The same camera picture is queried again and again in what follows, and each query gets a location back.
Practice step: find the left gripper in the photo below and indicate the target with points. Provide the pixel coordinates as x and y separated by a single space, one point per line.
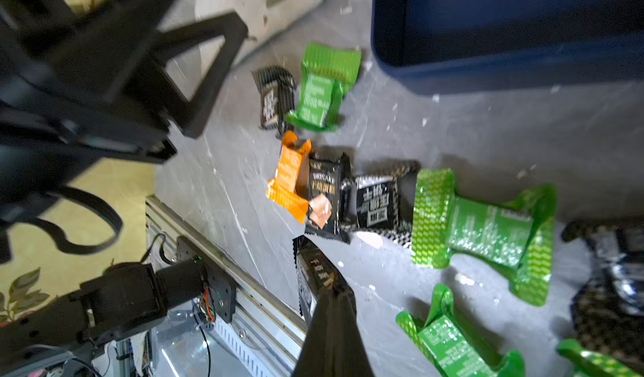
78 88

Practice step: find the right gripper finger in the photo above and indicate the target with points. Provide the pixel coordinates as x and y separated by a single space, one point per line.
333 345

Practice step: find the green packet front row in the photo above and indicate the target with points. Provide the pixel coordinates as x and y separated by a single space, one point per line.
453 344

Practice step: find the white green garden glove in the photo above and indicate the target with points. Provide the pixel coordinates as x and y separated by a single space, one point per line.
265 19

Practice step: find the green cookie packet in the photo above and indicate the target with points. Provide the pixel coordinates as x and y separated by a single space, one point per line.
514 238
327 75

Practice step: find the black packet with barcode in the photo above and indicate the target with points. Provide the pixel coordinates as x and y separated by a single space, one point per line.
316 275

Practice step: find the dark blue storage box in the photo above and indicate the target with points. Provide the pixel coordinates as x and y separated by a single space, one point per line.
462 46

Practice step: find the orange cookie packet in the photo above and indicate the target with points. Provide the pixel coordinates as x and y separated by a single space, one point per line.
288 187

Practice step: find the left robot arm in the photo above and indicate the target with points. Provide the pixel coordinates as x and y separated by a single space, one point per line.
127 299

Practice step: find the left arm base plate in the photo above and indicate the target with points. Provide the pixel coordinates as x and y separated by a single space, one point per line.
220 286

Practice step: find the green packet cluster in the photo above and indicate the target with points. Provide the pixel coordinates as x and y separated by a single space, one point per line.
587 363

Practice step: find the black cookie packet with picture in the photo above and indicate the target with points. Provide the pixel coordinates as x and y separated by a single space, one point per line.
328 188

